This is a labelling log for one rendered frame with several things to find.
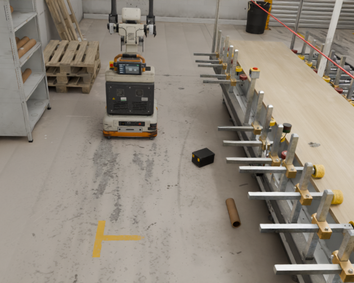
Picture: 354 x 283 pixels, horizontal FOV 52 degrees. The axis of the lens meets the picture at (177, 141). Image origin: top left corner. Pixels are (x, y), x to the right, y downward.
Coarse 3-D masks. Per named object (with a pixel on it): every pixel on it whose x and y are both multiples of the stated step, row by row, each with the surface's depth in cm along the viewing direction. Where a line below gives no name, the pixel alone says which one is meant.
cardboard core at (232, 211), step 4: (228, 200) 332; (232, 200) 331; (228, 204) 328; (232, 204) 326; (228, 208) 325; (232, 208) 322; (236, 208) 324; (228, 212) 324; (232, 212) 318; (236, 212) 318; (232, 216) 314; (236, 216) 313; (232, 220) 311; (236, 220) 309; (232, 224) 310; (236, 224) 315; (240, 224) 311
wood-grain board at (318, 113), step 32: (256, 64) 413; (288, 64) 419; (288, 96) 337; (320, 96) 341; (320, 128) 284; (352, 128) 287; (320, 160) 244; (352, 160) 246; (320, 192) 214; (352, 192) 215
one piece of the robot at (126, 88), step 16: (112, 64) 388; (112, 80) 398; (128, 80) 399; (144, 80) 400; (112, 96) 407; (128, 96) 408; (144, 96) 409; (112, 112) 417; (128, 112) 418; (144, 112) 420
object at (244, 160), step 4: (228, 160) 246; (232, 160) 246; (236, 160) 246; (240, 160) 246; (244, 160) 247; (248, 160) 247; (252, 160) 247; (256, 160) 247; (260, 160) 247; (264, 160) 248; (268, 160) 248; (280, 160) 249
